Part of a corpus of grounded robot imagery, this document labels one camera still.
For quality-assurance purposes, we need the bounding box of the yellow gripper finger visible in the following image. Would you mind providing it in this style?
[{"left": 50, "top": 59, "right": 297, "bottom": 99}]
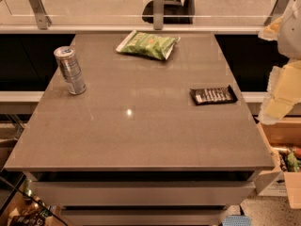
[
  {"left": 258, "top": 60, "right": 301, "bottom": 125},
  {"left": 258, "top": 17, "right": 283, "bottom": 40}
]

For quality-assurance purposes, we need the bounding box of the black rxbar chocolate bar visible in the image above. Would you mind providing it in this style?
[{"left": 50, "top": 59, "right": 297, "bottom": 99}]
[{"left": 190, "top": 86, "right": 238, "bottom": 105}]

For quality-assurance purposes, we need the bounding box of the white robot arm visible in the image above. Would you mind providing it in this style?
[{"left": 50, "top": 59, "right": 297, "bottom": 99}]
[{"left": 258, "top": 0, "right": 301, "bottom": 125}]

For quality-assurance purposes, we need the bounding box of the silver redbull can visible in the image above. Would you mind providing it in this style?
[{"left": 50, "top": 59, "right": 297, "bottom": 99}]
[{"left": 54, "top": 46, "right": 86, "bottom": 95}]

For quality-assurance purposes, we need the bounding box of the cardboard box with items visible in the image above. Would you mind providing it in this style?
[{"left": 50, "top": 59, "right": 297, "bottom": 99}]
[{"left": 255, "top": 118, "right": 301, "bottom": 209}]

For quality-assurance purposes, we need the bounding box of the black office chair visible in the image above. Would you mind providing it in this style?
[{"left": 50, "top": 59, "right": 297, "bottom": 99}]
[{"left": 142, "top": 0, "right": 195, "bottom": 24}]

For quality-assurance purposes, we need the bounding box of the green chip bag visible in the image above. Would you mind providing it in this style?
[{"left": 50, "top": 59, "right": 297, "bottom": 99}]
[{"left": 116, "top": 30, "right": 180, "bottom": 60}]

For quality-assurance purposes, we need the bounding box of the lower grey drawer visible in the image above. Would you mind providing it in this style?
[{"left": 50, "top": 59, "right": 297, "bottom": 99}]
[{"left": 60, "top": 209, "right": 228, "bottom": 226}]

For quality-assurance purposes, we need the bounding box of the grey drawer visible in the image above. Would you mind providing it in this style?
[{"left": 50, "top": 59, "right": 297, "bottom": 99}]
[
  {"left": 60, "top": 209, "right": 228, "bottom": 226},
  {"left": 31, "top": 181, "right": 255, "bottom": 206}
]

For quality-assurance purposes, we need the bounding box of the upper grey drawer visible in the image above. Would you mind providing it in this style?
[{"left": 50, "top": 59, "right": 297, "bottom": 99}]
[{"left": 31, "top": 181, "right": 255, "bottom": 206}]

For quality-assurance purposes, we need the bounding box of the bin with snacks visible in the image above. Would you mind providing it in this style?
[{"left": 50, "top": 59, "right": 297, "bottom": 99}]
[{"left": 0, "top": 176, "right": 69, "bottom": 226}]

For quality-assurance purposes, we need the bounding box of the right metal railing bracket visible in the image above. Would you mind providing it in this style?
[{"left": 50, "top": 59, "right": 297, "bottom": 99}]
[{"left": 264, "top": 0, "right": 291, "bottom": 25}]

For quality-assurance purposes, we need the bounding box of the metal railing bracket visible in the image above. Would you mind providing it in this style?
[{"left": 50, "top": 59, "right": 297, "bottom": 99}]
[
  {"left": 264, "top": 0, "right": 291, "bottom": 25},
  {"left": 153, "top": 0, "right": 164, "bottom": 30},
  {"left": 28, "top": 0, "right": 52, "bottom": 30}
]

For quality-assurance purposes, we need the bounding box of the middle metal railing bracket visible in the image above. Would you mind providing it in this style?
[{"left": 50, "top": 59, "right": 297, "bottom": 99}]
[{"left": 153, "top": 0, "right": 164, "bottom": 30}]

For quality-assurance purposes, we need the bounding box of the left metal railing bracket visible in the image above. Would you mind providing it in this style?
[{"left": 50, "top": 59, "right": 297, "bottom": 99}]
[{"left": 28, "top": 0, "right": 52, "bottom": 30}]

